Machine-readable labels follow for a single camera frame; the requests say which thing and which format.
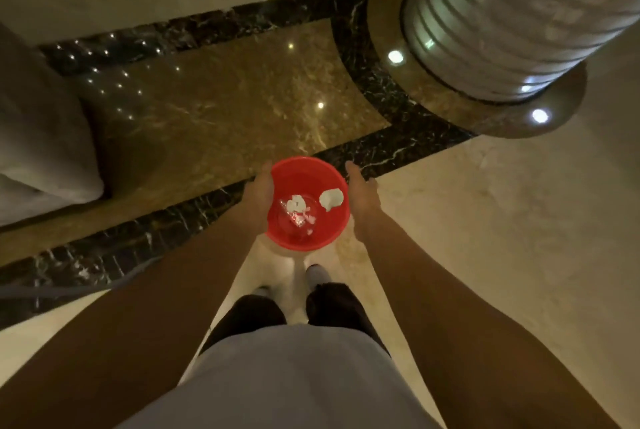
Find person's right forearm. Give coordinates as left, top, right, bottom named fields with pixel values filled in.
left=353, top=211, right=621, bottom=429

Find person's black trousers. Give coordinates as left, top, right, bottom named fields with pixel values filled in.
left=199, top=283, right=391, bottom=357

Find crumpled white paper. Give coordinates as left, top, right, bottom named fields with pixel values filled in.
left=319, top=188, right=344, bottom=212

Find person's white shirt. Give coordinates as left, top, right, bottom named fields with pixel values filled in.
left=114, top=323, right=443, bottom=429

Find person's left hand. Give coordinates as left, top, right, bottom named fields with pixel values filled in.
left=238, top=161, right=276, bottom=236

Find ribbed white column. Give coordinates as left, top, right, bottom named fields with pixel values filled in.
left=401, top=0, right=640, bottom=103

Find person's right hand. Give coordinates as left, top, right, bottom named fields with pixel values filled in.
left=345, top=160, right=385, bottom=244

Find red plastic bucket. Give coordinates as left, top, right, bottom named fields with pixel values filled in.
left=265, top=156, right=351, bottom=251

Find person's right white shoe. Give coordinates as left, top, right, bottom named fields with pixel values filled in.
left=305, top=264, right=329, bottom=290

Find person's left forearm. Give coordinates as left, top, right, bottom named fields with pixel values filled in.
left=0, top=216, right=261, bottom=429

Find grey upholstered sofa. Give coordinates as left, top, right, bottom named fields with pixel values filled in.
left=0, top=23, right=105, bottom=228

